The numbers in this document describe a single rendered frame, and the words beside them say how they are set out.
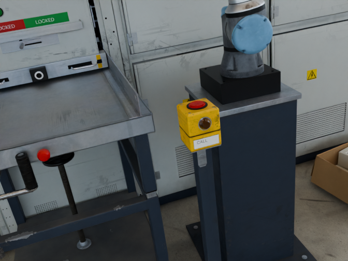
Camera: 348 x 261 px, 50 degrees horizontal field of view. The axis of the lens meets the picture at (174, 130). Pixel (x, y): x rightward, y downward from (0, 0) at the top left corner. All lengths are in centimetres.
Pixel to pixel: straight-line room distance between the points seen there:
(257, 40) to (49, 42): 80
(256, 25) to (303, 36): 95
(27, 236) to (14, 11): 79
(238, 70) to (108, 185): 97
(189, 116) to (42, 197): 122
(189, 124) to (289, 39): 123
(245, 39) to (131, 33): 69
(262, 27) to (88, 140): 58
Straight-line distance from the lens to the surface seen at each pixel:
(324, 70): 218
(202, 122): 85
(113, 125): 105
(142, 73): 172
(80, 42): 155
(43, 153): 102
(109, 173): 190
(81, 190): 193
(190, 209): 201
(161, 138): 186
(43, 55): 156
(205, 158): 93
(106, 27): 167
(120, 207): 122
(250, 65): 128
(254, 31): 111
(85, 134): 105
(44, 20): 153
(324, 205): 204
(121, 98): 122
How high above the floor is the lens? 124
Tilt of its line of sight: 26 degrees down
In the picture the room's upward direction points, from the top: 8 degrees counter-clockwise
